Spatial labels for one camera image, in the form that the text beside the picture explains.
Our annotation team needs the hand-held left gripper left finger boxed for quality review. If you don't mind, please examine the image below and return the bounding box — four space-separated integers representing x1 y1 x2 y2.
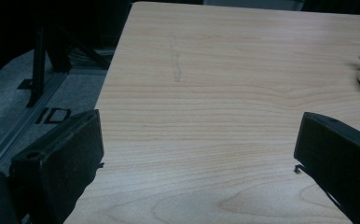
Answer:
8 108 105 224

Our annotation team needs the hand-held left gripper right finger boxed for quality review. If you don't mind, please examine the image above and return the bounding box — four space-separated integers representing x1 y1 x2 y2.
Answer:
293 111 360 224

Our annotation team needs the grey aluminium floor rail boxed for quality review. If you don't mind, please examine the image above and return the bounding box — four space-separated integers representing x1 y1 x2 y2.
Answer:
0 69 71 172

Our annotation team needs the black metal stand frame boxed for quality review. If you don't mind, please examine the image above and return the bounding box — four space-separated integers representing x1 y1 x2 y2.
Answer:
25 12 112 108

